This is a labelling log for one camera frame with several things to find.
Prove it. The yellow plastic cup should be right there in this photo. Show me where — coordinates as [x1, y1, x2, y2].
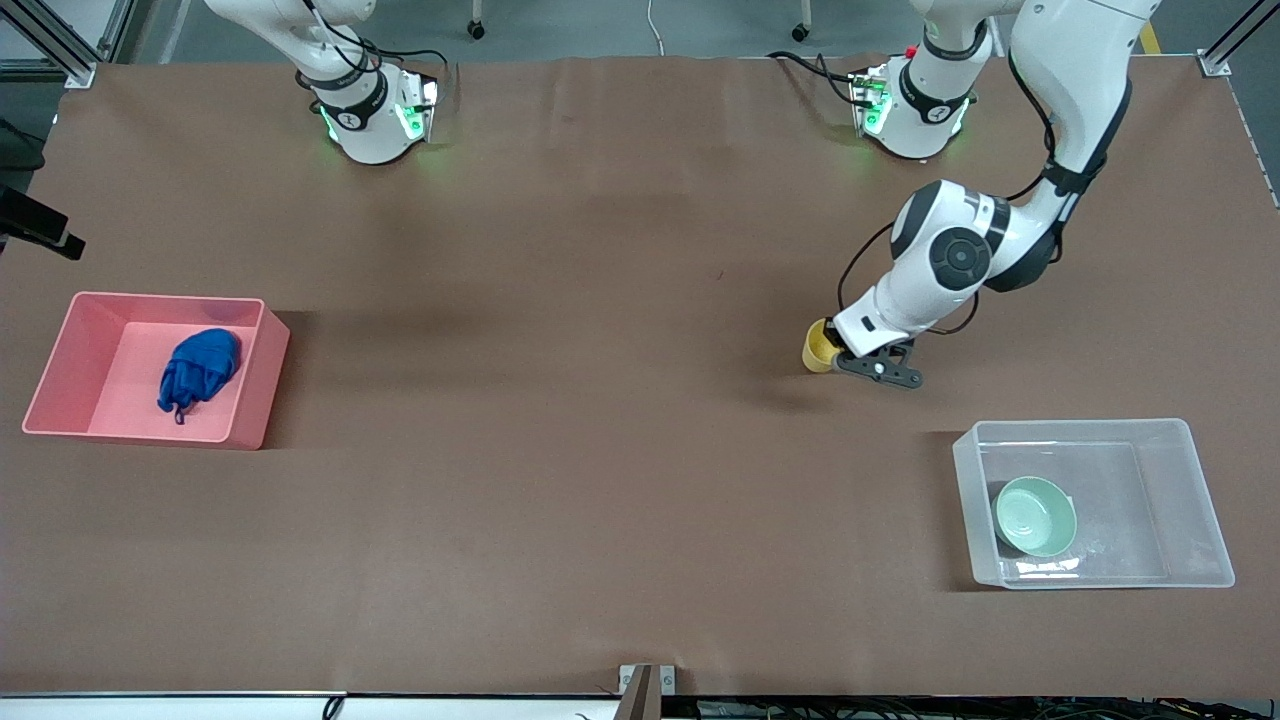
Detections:
[802, 317, 846, 375]

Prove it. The blue cloth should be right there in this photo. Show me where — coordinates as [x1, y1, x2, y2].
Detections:
[157, 328, 242, 425]

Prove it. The mint green bowl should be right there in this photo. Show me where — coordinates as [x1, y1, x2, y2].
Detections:
[993, 475, 1079, 559]

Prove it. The clear plastic storage box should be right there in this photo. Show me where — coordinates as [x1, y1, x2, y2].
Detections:
[952, 418, 1236, 591]

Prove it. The pink plastic bin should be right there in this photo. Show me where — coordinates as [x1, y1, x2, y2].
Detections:
[22, 291, 291, 451]

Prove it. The dashed table edge strip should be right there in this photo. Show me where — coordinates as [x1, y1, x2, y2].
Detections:
[1228, 75, 1280, 211]

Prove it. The aluminium frame post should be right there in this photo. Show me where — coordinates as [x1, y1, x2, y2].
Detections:
[1200, 0, 1280, 79]
[0, 0, 136, 87]

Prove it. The black left base cable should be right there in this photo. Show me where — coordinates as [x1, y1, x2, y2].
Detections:
[767, 50, 861, 106]

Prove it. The black base cable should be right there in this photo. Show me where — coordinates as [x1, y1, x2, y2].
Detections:
[300, 0, 461, 96]
[767, 50, 861, 106]

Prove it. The metal table edge bracket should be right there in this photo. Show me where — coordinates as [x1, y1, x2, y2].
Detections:
[618, 664, 677, 720]

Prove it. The black right base cable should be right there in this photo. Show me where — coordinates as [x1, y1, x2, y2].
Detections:
[300, 0, 461, 96]

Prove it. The white table edge rail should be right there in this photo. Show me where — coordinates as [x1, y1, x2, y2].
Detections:
[0, 690, 621, 720]

